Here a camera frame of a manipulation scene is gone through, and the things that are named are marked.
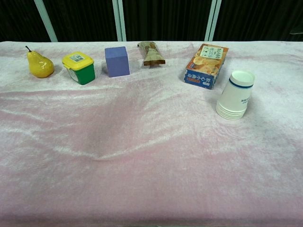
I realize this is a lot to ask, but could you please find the black curtain panel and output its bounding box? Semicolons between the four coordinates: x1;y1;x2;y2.
40;0;118;43
213;0;303;43
122;0;213;42
0;0;52;43

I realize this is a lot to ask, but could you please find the yellow plastic pear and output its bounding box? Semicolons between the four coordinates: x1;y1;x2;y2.
25;45;55;79

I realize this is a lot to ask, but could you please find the pink plush tablecloth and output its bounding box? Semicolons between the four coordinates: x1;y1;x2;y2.
0;40;303;227

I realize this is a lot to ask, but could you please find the orange blue cookie box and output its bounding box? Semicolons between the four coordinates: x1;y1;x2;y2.
182;43;230;90

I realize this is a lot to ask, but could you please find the brown wrapped snack bar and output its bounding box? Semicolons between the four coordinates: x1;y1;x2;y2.
136;41;166;67

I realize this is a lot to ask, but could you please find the green tub yellow lid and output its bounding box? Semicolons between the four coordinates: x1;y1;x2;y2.
62;51;96;86

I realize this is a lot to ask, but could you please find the purple foam cube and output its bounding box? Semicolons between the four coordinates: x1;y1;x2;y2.
104;46;131;78

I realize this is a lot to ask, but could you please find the white metal frame post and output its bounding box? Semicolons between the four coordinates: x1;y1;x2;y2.
203;0;217;42
117;0;128;42
111;0;124;42
208;0;223;42
33;0;59;43

